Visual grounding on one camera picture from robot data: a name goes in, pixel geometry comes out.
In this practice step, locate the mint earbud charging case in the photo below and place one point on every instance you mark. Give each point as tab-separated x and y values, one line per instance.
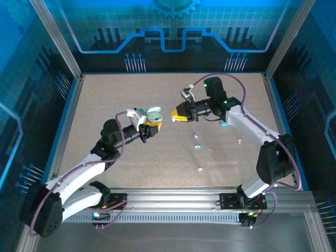
153	110

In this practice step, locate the light blue earbud charging case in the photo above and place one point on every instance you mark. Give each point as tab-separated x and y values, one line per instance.
224	124

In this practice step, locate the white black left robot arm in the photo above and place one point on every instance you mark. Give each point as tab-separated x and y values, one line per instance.
76	173

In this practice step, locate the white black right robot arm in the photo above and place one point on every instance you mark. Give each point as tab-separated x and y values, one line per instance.
252	126

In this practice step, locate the small electronics board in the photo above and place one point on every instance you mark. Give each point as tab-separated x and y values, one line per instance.
248	221
103	217

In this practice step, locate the grey metal sheet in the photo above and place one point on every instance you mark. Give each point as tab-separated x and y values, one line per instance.
170	239

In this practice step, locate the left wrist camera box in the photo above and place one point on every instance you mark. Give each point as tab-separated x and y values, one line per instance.
136	119

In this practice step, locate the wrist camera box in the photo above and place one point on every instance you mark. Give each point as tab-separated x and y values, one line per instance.
136	119
186	94

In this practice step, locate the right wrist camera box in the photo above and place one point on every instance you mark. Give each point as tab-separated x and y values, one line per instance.
186	94

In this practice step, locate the aluminium side rail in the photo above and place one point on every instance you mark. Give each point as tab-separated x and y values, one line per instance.
66	131
274	105

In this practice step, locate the long aluminium mounting rail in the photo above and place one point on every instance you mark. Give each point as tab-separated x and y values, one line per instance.
170	197

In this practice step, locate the aluminium frame post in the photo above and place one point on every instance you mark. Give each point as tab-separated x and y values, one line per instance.
58	39
288	39

